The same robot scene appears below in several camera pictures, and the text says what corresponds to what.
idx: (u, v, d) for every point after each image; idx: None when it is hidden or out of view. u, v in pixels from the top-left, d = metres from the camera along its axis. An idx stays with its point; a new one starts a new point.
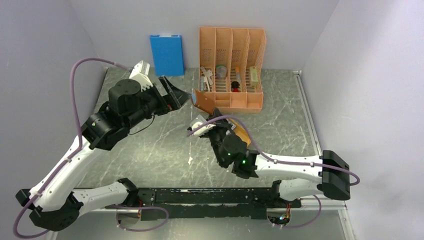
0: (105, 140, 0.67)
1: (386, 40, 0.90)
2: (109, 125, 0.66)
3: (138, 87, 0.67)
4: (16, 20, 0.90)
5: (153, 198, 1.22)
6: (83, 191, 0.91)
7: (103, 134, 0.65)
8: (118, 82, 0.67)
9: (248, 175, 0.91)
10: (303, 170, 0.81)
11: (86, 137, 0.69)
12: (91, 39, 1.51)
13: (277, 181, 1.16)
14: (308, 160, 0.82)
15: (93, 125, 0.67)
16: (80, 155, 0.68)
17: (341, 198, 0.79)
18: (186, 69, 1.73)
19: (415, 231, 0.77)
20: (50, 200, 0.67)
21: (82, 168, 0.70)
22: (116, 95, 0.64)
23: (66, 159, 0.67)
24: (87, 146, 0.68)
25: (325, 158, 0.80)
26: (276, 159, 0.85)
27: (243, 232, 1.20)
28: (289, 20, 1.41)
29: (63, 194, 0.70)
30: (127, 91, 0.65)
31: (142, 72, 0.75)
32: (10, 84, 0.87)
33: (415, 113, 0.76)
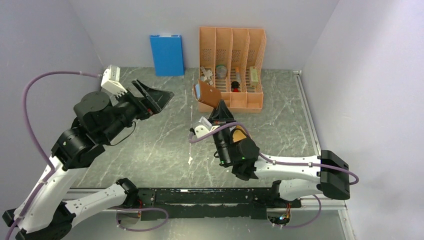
0: (79, 158, 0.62)
1: (386, 40, 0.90)
2: (83, 142, 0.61)
3: (106, 100, 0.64)
4: (16, 20, 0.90)
5: (153, 198, 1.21)
6: (76, 201, 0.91)
7: (75, 154, 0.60)
8: (83, 98, 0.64)
9: (248, 177, 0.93)
10: (302, 170, 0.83)
11: (58, 158, 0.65)
12: (91, 39, 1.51)
13: (277, 181, 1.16)
14: (306, 160, 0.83)
15: (65, 144, 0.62)
16: (55, 177, 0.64)
17: (341, 198, 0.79)
18: (186, 69, 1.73)
19: (415, 231, 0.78)
20: (33, 222, 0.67)
21: (61, 188, 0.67)
22: (82, 112, 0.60)
23: (41, 182, 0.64)
24: (60, 168, 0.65)
25: (323, 158, 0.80)
26: (275, 161, 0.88)
27: (243, 232, 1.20)
28: (289, 20, 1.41)
29: (46, 214, 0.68)
30: (92, 106, 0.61)
31: (111, 79, 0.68)
32: (10, 84, 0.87)
33: (415, 113, 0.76)
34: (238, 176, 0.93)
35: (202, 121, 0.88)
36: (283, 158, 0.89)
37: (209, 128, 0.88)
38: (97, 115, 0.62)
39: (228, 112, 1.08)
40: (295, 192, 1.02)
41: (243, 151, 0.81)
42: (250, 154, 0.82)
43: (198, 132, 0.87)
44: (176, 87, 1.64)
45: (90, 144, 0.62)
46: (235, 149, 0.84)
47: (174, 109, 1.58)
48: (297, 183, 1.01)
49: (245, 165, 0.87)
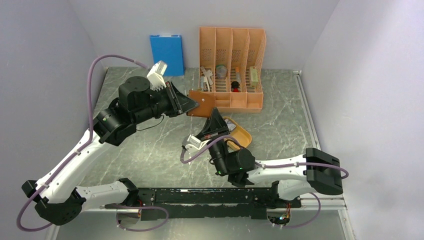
0: (114, 135, 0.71)
1: (385, 40, 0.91)
2: (119, 121, 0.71)
3: (147, 83, 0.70)
4: (15, 20, 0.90)
5: (153, 198, 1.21)
6: (86, 188, 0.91)
7: (113, 129, 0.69)
8: (128, 79, 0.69)
9: (243, 185, 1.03)
10: (289, 170, 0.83)
11: (96, 131, 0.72)
12: (91, 39, 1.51)
13: (275, 182, 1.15)
14: (293, 161, 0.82)
15: (104, 120, 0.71)
16: (90, 148, 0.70)
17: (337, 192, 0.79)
18: (186, 68, 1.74)
19: (414, 231, 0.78)
20: (57, 192, 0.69)
21: (90, 161, 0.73)
22: (126, 91, 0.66)
23: (76, 152, 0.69)
24: (96, 139, 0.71)
25: (308, 156, 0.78)
26: (263, 164, 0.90)
27: (243, 232, 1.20)
28: (289, 20, 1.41)
29: (69, 186, 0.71)
30: (136, 87, 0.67)
31: (157, 72, 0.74)
32: (9, 83, 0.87)
33: (415, 113, 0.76)
34: (235, 184, 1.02)
35: (193, 141, 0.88)
36: (273, 161, 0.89)
37: (198, 145, 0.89)
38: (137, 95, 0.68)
39: (221, 121, 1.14)
40: (293, 191, 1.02)
41: (240, 163, 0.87)
42: (247, 164, 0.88)
43: (188, 149, 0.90)
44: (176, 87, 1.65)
45: (125, 123, 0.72)
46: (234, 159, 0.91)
47: None
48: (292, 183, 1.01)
49: (242, 174, 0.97)
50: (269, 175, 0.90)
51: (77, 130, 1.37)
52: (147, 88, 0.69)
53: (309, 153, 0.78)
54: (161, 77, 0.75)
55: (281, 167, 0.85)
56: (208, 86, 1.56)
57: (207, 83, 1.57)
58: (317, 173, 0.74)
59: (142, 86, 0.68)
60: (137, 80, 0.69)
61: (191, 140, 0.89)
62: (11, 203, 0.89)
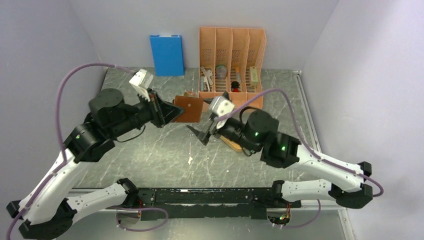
0: (90, 152, 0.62)
1: (385, 40, 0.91)
2: (94, 137, 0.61)
3: (120, 97, 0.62)
4: (16, 20, 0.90)
5: (153, 198, 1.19)
6: (78, 198, 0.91)
7: (87, 148, 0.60)
8: (98, 93, 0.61)
9: (281, 164, 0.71)
10: (345, 176, 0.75)
11: (71, 150, 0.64)
12: (91, 39, 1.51)
13: (278, 181, 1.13)
14: (351, 166, 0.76)
15: (78, 138, 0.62)
16: (65, 169, 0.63)
17: (350, 207, 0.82)
18: (186, 69, 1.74)
19: (414, 231, 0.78)
20: (38, 214, 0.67)
21: (70, 180, 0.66)
22: (96, 107, 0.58)
23: (51, 174, 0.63)
24: (72, 160, 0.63)
25: (367, 170, 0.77)
26: (322, 157, 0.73)
27: (243, 231, 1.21)
28: (288, 20, 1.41)
29: (52, 206, 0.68)
30: (107, 102, 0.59)
31: (141, 85, 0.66)
32: (9, 83, 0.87)
33: (414, 114, 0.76)
34: (269, 163, 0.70)
35: (216, 103, 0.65)
36: (331, 157, 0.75)
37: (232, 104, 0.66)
38: (109, 112, 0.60)
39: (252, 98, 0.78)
40: (301, 194, 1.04)
41: (252, 126, 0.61)
42: (263, 127, 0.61)
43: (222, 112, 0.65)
44: (176, 87, 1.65)
45: (101, 139, 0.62)
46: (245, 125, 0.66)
47: None
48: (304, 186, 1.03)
49: (267, 144, 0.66)
50: (319, 170, 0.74)
51: None
52: (119, 102, 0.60)
53: (368, 168, 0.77)
54: (144, 90, 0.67)
55: (339, 169, 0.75)
56: (208, 86, 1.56)
57: (207, 83, 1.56)
58: (370, 189, 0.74)
59: (113, 100, 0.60)
60: (108, 94, 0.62)
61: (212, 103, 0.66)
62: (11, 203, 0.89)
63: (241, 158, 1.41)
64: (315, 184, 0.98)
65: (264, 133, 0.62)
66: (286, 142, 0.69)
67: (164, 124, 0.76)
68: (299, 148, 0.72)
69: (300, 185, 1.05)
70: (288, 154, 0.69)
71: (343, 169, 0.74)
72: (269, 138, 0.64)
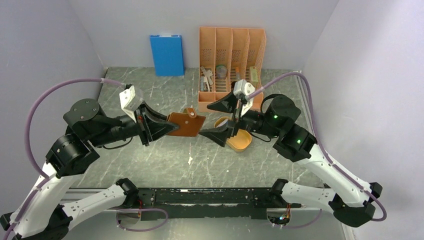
0: (72, 166, 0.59)
1: (386, 40, 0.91)
2: (76, 150, 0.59)
3: (95, 109, 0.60)
4: (15, 20, 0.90)
5: (153, 198, 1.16)
6: (74, 203, 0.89)
7: (67, 163, 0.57)
8: (73, 106, 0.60)
9: (291, 157, 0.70)
10: (351, 189, 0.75)
11: (52, 165, 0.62)
12: (90, 38, 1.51)
13: (283, 179, 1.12)
14: (360, 181, 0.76)
15: (58, 152, 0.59)
16: (50, 184, 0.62)
17: (350, 224, 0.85)
18: (186, 68, 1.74)
19: (413, 231, 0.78)
20: (28, 228, 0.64)
21: (57, 192, 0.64)
22: (71, 121, 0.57)
23: (35, 190, 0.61)
24: (54, 176, 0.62)
25: (376, 191, 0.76)
26: (334, 163, 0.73)
27: (243, 231, 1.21)
28: (288, 20, 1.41)
29: (42, 218, 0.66)
30: (82, 116, 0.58)
31: (126, 108, 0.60)
32: (9, 83, 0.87)
33: (414, 114, 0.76)
34: (280, 151, 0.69)
35: (240, 86, 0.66)
36: (342, 167, 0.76)
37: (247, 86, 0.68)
38: (85, 125, 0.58)
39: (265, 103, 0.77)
40: (301, 197, 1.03)
41: (273, 108, 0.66)
42: (283, 111, 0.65)
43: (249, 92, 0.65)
44: (176, 87, 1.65)
45: (84, 151, 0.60)
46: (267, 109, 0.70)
47: (174, 109, 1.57)
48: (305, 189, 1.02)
49: (284, 132, 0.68)
50: (326, 174, 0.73)
51: None
52: (95, 116, 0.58)
53: (379, 190, 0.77)
54: (131, 113, 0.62)
55: (349, 181, 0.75)
56: (208, 86, 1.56)
57: (207, 83, 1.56)
58: (371, 209, 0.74)
59: (88, 113, 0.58)
60: (84, 106, 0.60)
61: (236, 89, 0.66)
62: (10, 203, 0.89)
63: (241, 158, 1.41)
64: (318, 192, 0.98)
65: (283, 117, 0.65)
66: (304, 137, 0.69)
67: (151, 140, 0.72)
68: (313, 147, 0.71)
69: (303, 188, 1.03)
70: (301, 148, 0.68)
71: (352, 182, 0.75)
72: (287, 126, 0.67)
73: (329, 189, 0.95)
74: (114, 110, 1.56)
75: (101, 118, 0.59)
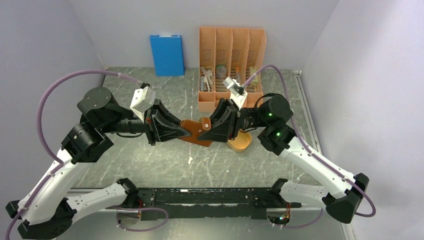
0: (87, 152, 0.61)
1: (385, 40, 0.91)
2: (92, 137, 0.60)
3: (108, 97, 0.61)
4: (16, 20, 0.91)
5: (153, 198, 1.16)
6: (78, 198, 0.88)
7: (84, 148, 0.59)
8: (86, 95, 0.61)
9: (272, 148, 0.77)
10: (332, 178, 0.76)
11: (67, 151, 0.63)
12: (90, 39, 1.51)
13: (282, 178, 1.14)
14: (341, 171, 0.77)
15: (75, 138, 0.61)
16: (64, 170, 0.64)
17: (342, 221, 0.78)
18: (186, 69, 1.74)
19: (414, 230, 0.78)
20: (37, 215, 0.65)
21: (69, 180, 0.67)
22: (85, 108, 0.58)
23: (49, 175, 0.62)
24: (69, 162, 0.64)
25: (359, 180, 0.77)
26: (312, 152, 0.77)
27: (243, 231, 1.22)
28: (288, 20, 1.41)
29: (51, 206, 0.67)
30: (95, 104, 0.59)
31: (136, 108, 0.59)
32: (9, 83, 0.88)
33: (414, 114, 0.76)
34: (262, 142, 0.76)
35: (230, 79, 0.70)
36: (325, 158, 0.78)
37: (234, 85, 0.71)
38: (99, 114, 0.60)
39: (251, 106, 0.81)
40: (296, 194, 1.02)
41: (271, 107, 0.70)
42: (279, 111, 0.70)
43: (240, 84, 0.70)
44: (176, 87, 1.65)
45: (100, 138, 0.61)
46: (263, 106, 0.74)
47: (174, 109, 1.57)
48: (303, 188, 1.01)
49: (272, 128, 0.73)
50: (306, 164, 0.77)
51: None
52: (108, 102, 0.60)
53: (364, 181, 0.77)
54: (140, 112, 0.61)
55: (329, 169, 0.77)
56: (208, 86, 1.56)
57: (207, 83, 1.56)
58: (355, 198, 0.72)
59: (101, 101, 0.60)
60: (97, 95, 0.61)
61: (228, 84, 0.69)
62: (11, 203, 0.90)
63: (241, 158, 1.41)
64: (313, 189, 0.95)
65: (277, 117, 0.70)
66: (285, 130, 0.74)
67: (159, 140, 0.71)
68: (293, 140, 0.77)
69: (300, 187, 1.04)
70: (281, 141, 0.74)
71: (333, 171, 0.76)
72: (278, 124, 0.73)
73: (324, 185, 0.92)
74: None
75: (113, 106, 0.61)
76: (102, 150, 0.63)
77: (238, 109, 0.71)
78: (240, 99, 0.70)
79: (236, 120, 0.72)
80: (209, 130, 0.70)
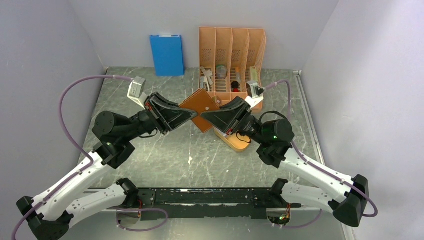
0: (115, 158, 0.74)
1: (386, 40, 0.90)
2: (116, 146, 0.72)
3: (112, 120, 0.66)
4: (16, 20, 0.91)
5: (153, 198, 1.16)
6: (76, 201, 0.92)
7: (113, 155, 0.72)
8: (95, 121, 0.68)
9: (270, 162, 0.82)
10: (331, 183, 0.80)
11: (98, 153, 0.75)
12: (90, 38, 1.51)
13: (283, 179, 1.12)
14: (339, 176, 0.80)
15: (106, 145, 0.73)
16: (91, 169, 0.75)
17: (350, 225, 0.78)
18: (186, 69, 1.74)
19: (414, 231, 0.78)
20: (53, 209, 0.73)
21: (89, 181, 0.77)
22: (97, 134, 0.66)
23: (78, 172, 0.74)
24: (98, 162, 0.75)
25: (357, 182, 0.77)
26: (308, 161, 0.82)
27: (243, 231, 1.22)
28: (288, 20, 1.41)
29: (65, 205, 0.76)
30: (104, 129, 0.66)
31: (132, 95, 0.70)
32: (9, 83, 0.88)
33: (414, 114, 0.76)
34: (261, 157, 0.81)
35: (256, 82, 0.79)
36: (322, 165, 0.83)
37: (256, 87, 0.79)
38: (110, 136, 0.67)
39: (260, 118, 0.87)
40: (300, 197, 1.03)
41: (277, 129, 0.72)
42: (283, 135, 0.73)
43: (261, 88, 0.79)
44: (176, 87, 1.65)
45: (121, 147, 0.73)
46: (270, 125, 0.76)
47: None
48: (305, 190, 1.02)
49: (273, 147, 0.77)
50: (305, 172, 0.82)
51: (76, 130, 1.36)
52: (113, 127, 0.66)
53: (363, 182, 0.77)
54: (138, 99, 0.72)
55: (326, 175, 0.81)
56: (208, 86, 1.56)
57: (207, 83, 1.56)
58: (355, 200, 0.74)
59: (108, 125, 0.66)
60: (103, 120, 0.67)
61: (252, 83, 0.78)
62: (12, 203, 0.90)
63: (241, 158, 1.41)
64: (317, 192, 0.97)
65: (280, 140, 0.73)
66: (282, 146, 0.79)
67: (173, 127, 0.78)
68: (289, 151, 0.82)
69: (303, 189, 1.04)
70: (277, 154, 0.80)
71: (330, 176, 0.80)
72: (279, 144, 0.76)
73: None
74: (114, 110, 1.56)
75: (119, 128, 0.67)
76: (126, 158, 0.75)
77: (250, 107, 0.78)
78: (252, 101, 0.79)
79: (243, 115, 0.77)
80: (217, 112, 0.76)
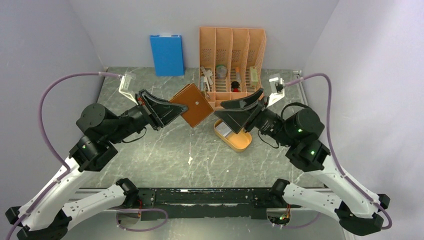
0: (94, 162, 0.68)
1: (386, 40, 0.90)
2: (98, 148, 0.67)
3: (102, 113, 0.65)
4: (16, 20, 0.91)
5: (153, 198, 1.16)
6: (74, 203, 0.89)
7: (93, 157, 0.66)
8: (82, 113, 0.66)
9: (304, 166, 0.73)
10: (361, 201, 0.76)
11: (74, 159, 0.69)
12: (90, 38, 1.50)
13: (283, 180, 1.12)
14: (371, 194, 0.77)
15: (84, 148, 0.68)
16: (69, 178, 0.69)
17: (356, 233, 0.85)
18: (186, 69, 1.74)
19: (414, 231, 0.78)
20: (38, 221, 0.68)
21: (73, 187, 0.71)
22: (83, 127, 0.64)
23: (55, 181, 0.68)
24: (75, 169, 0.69)
25: (384, 203, 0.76)
26: (346, 175, 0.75)
27: (243, 231, 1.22)
28: (288, 20, 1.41)
29: (51, 213, 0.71)
30: (91, 122, 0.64)
31: (124, 88, 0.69)
32: (9, 83, 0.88)
33: (413, 114, 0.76)
34: (292, 160, 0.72)
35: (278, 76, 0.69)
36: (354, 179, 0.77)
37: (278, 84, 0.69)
38: (96, 130, 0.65)
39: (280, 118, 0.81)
40: (302, 200, 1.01)
41: (300, 121, 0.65)
42: (309, 126, 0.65)
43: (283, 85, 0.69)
44: (176, 87, 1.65)
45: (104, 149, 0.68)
46: (291, 119, 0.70)
47: None
48: (309, 194, 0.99)
49: (302, 144, 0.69)
50: (339, 186, 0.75)
51: (76, 130, 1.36)
52: (101, 119, 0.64)
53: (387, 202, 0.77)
54: (130, 93, 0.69)
55: (360, 193, 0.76)
56: (208, 86, 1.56)
57: (207, 83, 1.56)
58: (380, 221, 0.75)
59: (96, 118, 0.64)
60: (92, 112, 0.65)
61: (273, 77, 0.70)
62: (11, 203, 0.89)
63: (241, 158, 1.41)
64: (322, 197, 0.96)
65: (307, 132, 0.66)
66: (316, 147, 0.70)
67: (163, 124, 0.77)
68: (326, 159, 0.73)
69: (306, 192, 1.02)
70: (314, 160, 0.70)
71: (362, 194, 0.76)
72: (309, 139, 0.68)
73: (334, 195, 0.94)
74: (114, 110, 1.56)
75: (108, 122, 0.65)
76: (106, 160, 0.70)
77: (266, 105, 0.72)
78: (272, 97, 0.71)
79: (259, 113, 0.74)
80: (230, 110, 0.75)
